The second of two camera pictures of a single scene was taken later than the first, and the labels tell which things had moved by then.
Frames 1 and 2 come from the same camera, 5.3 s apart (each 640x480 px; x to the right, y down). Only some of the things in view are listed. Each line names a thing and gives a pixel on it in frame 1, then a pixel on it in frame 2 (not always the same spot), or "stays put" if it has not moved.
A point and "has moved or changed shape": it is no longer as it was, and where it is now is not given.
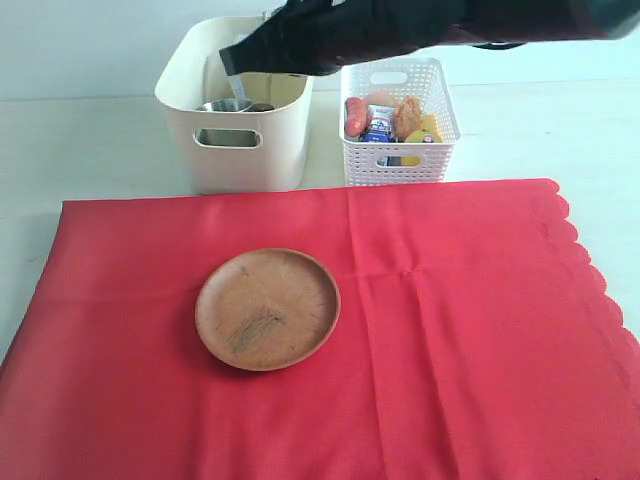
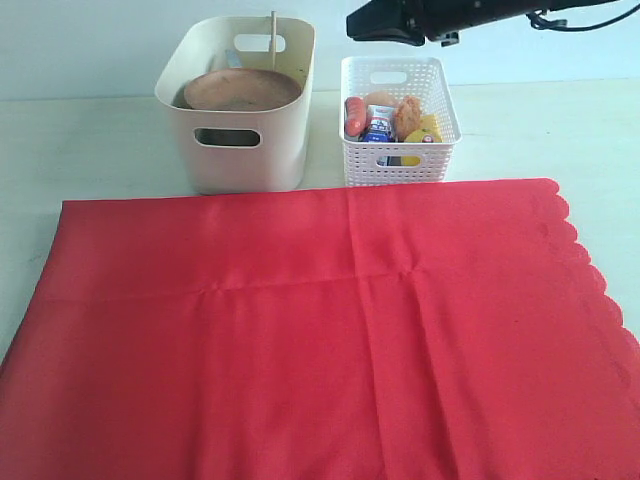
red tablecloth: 476,340 stays put
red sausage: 356,116 stays put
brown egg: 381,98 stays put
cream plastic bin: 236,152 stays put
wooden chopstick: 269,89 has moved or changed shape
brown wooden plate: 267,309 → 241,89
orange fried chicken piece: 407,117 stays put
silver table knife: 237,86 has moved or changed shape
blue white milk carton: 382,124 stays put
